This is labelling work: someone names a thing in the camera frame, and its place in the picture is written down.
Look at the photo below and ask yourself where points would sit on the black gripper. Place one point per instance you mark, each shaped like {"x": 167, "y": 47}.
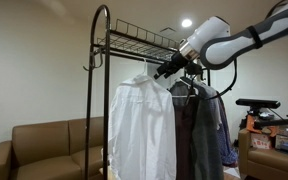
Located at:
{"x": 177, "y": 61}

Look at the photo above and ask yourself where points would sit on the white plastic hanger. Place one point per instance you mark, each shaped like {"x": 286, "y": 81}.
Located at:
{"x": 146, "y": 68}
{"x": 184, "y": 96}

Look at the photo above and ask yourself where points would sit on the white long-sleeved shirt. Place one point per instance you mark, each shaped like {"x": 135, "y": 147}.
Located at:
{"x": 140, "y": 133}

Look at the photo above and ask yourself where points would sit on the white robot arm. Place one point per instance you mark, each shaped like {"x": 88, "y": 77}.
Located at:
{"x": 224, "y": 46}

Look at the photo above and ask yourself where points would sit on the ceiling air vent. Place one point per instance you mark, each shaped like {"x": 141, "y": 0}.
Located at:
{"x": 168, "y": 30}

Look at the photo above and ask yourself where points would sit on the round ceiling light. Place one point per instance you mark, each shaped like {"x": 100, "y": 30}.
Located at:
{"x": 186, "y": 23}

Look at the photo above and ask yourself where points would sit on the black metal clothes rack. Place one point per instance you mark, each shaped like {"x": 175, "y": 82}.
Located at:
{"x": 106, "y": 100}

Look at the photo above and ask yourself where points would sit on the dark maroon garment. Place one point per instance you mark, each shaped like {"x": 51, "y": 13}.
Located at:
{"x": 184, "y": 140}

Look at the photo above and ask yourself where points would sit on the gray garment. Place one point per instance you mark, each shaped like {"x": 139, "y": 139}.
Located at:
{"x": 207, "y": 143}

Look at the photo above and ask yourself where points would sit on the purple patterned garment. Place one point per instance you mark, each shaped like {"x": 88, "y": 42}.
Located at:
{"x": 227, "y": 143}

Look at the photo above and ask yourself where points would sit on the orange clamp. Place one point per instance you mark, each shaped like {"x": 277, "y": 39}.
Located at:
{"x": 250, "y": 125}

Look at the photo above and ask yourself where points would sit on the white red printed box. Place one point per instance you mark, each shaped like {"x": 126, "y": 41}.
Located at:
{"x": 260, "y": 141}

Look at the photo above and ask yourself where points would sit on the brown leather armchair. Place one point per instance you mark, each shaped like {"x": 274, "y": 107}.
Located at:
{"x": 270, "y": 163}

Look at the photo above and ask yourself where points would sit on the brown leather sofa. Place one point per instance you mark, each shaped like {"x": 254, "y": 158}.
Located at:
{"x": 40, "y": 143}

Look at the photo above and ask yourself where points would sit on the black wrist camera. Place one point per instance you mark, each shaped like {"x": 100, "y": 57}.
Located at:
{"x": 193, "y": 68}

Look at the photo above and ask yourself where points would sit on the black stereo camera bar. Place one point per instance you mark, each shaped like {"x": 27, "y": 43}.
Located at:
{"x": 257, "y": 103}

